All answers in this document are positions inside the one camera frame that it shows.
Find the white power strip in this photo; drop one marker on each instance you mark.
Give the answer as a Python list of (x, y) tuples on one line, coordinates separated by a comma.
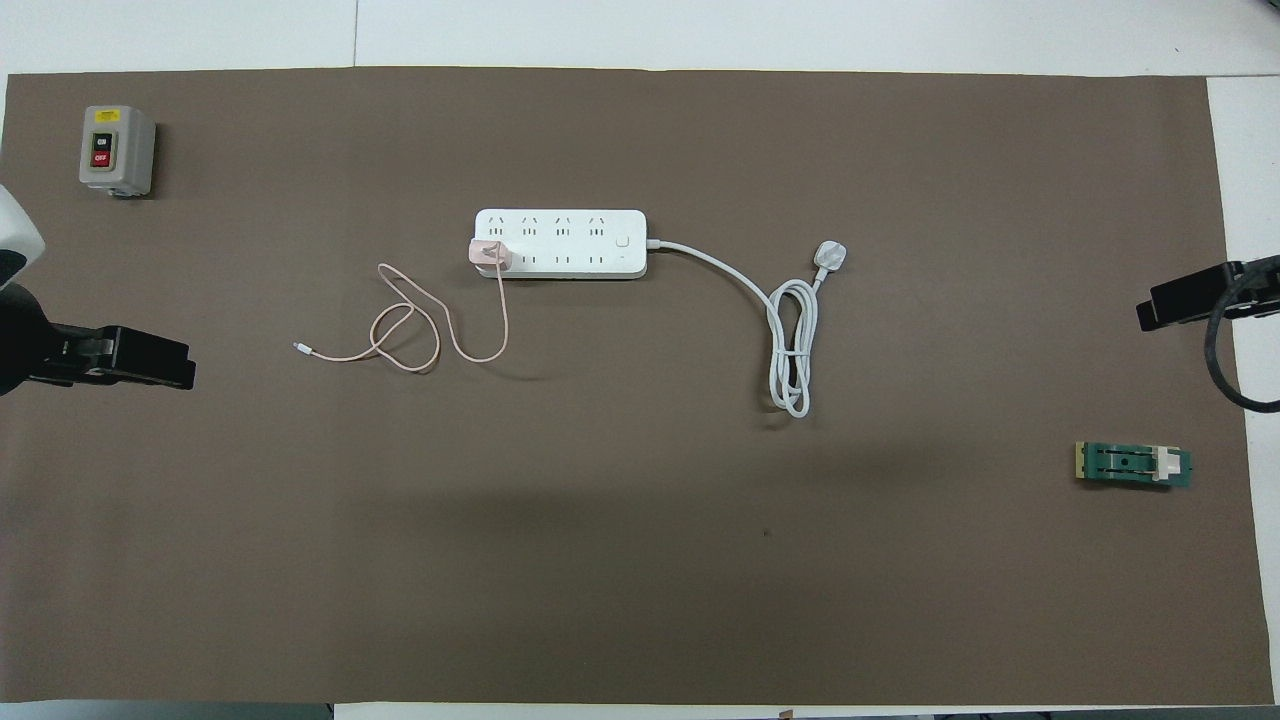
[(570, 245)]

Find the grey on-off switch box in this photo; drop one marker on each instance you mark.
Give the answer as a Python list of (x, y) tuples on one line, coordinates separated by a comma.
[(115, 150)]

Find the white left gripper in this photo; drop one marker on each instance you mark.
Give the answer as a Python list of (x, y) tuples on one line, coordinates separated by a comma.
[(15, 240)]

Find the brown table mat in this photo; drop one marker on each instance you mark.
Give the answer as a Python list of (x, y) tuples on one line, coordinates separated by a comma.
[(640, 560)]

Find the green knife switch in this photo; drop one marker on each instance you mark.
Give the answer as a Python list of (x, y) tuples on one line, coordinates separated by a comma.
[(1120, 465)]

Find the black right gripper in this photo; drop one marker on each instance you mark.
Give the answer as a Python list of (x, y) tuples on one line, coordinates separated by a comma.
[(1262, 285)]

